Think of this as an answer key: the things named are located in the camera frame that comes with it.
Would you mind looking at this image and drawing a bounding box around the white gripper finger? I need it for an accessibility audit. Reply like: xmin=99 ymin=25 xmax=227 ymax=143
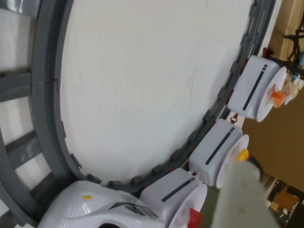
xmin=209 ymin=157 xmax=281 ymax=228

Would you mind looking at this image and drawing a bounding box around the red tuna toy sushi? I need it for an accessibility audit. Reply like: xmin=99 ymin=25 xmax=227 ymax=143
xmin=187 ymin=208 xmax=203 ymax=228

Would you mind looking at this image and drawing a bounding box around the yellow egg toy sushi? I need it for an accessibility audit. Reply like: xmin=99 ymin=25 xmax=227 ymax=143
xmin=237 ymin=149 xmax=249 ymax=162

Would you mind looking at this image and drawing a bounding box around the orange shrimp toy sushi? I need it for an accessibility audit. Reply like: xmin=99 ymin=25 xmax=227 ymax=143
xmin=270 ymin=83 xmax=287 ymax=109

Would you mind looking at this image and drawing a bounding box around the spare white toy sushi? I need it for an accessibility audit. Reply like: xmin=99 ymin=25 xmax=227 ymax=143
xmin=288 ymin=79 xmax=304 ymax=105

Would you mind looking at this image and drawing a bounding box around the white Shinkansen toy locomotive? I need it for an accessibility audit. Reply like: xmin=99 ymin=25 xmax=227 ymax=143
xmin=37 ymin=180 xmax=165 ymax=228

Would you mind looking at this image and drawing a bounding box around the white train wagon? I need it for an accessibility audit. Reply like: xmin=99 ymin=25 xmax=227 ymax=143
xmin=139 ymin=167 xmax=203 ymax=228
xmin=227 ymin=56 xmax=281 ymax=119
xmin=189 ymin=118 xmax=243 ymax=187

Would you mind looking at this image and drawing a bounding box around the black tripod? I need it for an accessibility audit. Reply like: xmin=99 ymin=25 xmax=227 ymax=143
xmin=284 ymin=23 xmax=304 ymax=60

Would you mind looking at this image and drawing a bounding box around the grey toy rail track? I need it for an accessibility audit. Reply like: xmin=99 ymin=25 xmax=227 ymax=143
xmin=0 ymin=0 xmax=276 ymax=228

